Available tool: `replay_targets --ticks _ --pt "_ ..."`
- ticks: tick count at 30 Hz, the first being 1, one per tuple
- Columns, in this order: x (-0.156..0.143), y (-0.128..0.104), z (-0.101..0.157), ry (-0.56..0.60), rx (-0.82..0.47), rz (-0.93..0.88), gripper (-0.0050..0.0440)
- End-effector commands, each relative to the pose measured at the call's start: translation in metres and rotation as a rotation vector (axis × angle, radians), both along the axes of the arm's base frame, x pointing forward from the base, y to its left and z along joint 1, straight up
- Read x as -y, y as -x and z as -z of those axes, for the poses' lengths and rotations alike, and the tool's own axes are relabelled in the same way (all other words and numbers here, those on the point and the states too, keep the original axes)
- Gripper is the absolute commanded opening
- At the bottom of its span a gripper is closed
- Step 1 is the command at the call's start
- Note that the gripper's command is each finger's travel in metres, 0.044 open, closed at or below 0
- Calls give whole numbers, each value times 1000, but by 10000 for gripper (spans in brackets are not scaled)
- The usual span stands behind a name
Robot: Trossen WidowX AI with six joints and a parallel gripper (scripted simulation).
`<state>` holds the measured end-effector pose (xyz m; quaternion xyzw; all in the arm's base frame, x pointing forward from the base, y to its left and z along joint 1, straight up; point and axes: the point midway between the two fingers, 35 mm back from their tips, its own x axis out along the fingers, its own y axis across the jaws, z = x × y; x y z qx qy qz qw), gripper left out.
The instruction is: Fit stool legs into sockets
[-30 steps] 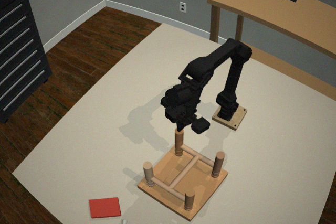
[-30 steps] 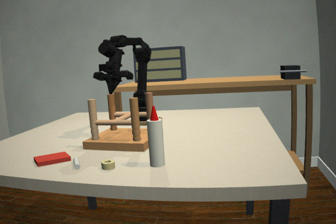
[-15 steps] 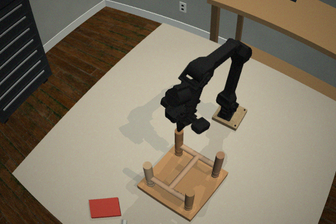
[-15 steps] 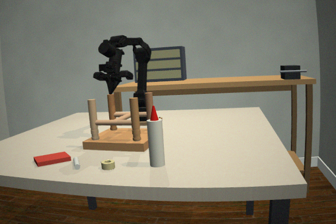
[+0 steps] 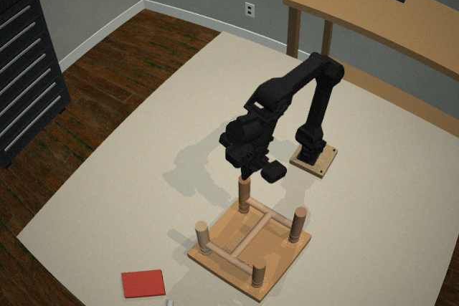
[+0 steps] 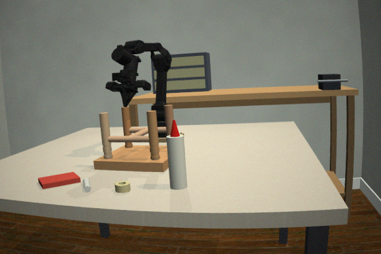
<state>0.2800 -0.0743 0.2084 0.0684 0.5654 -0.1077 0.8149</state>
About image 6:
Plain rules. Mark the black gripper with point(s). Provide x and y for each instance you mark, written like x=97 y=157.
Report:
x=128 y=88

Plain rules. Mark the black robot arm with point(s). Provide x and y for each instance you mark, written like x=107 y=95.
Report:
x=124 y=55

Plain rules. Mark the wooden stool legs with h-shaped crossbars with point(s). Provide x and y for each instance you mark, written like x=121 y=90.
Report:
x=152 y=130

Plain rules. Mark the light grey cylinder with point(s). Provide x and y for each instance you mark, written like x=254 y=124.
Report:
x=86 y=185

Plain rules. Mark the red flat rectangular pad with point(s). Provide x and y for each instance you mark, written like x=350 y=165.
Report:
x=59 y=180

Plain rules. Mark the grey cylinder with red cone top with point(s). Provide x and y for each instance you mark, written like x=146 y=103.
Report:
x=176 y=159

